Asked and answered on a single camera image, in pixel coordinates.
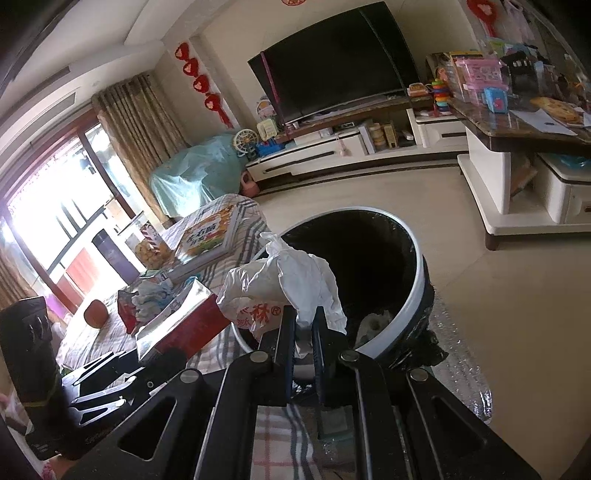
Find beige curtain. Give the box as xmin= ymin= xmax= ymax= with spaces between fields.
xmin=91 ymin=74 xmax=185 ymax=232
xmin=0 ymin=249 xmax=33 ymax=310

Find teal covered chair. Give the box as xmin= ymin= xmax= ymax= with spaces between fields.
xmin=148 ymin=130 xmax=252 ymax=217

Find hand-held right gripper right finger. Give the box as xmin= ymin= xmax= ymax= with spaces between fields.
xmin=311 ymin=318 xmax=541 ymax=480

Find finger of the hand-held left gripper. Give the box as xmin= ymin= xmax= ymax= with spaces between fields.
xmin=69 ymin=367 xmax=160 ymax=428
xmin=61 ymin=349 xmax=139 ymax=386

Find colourful game box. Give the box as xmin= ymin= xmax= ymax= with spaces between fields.
xmin=172 ymin=206 xmax=241 ymax=282

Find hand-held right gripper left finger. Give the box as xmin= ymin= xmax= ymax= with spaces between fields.
xmin=76 ymin=305 xmax=297 ymax=480

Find stacking ring toy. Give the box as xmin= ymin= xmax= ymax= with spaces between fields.
xmin=429 ymin=78 xmax=455 ymax=116

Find white trash bin black liner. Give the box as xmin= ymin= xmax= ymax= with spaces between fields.
xmin=231 ymin=208 xmax=448 ymax=370

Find blue white wrapper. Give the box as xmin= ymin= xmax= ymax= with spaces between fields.
xmin=130 ymin=276 xmax=178 ymax=324

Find red apple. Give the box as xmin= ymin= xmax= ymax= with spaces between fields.
xmin=83 ymin=299 xmax=110 ymax=329

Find glass cookie jar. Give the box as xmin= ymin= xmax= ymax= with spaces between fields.
xmin=133 ymin=222 xmax=172 ymax=271

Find yellow patterned board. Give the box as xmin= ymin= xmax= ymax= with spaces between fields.
xmin=529 ymin=96 xmax=585 ymax=125

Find red heart hanging decoration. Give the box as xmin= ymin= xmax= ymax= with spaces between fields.
xmin=466 ymin=0 xmax=499 ymax=35
xmin=174 ymin=42 xmax=234 ymax=129

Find black flat television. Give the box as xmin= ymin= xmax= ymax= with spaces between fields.
xmin=247 ymin=1 xmax=422 ymax=126

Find clear plastic sheet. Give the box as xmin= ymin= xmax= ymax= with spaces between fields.
xmin=429 ymin=295 xmax=495 ymax=425

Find wall photos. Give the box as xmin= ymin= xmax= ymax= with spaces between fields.
xmin=501 ymin=0 xmax=539 ymax=42

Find white television stand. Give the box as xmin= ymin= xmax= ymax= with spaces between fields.
xmin=245 ymin=104 xmax=469 ymax=185

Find marble top coffee table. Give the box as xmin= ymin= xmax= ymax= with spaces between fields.
xmin=448 ymin=95 xmax=591 ymax=252

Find pink toy box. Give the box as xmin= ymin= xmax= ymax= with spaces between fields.
xmin=450 ymin=58 xmax=511 ymax=104

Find colourful toy sign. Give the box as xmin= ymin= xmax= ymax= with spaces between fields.
xmin=255 ymin=97 xmax=278 ymax=139

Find white plastic bag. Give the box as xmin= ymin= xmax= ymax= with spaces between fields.
xmin=216 ymin=232 xmax=348 ymax=344

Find purple drinking bottle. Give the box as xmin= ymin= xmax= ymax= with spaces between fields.
xmin=91 ymin=229 xmax=139 ymax=278

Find white ferris wheel toy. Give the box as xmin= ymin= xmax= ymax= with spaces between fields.
xmin=232 ymin=128 xmax=257 ymax=155

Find balcony glass door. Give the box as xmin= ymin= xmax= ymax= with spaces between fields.
xmin=0 ymin=106 xmax=153 ymax=319

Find red yellow snack packet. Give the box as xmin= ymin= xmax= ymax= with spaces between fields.
xmin=135 ymin=279 xmax=232 ymax=365

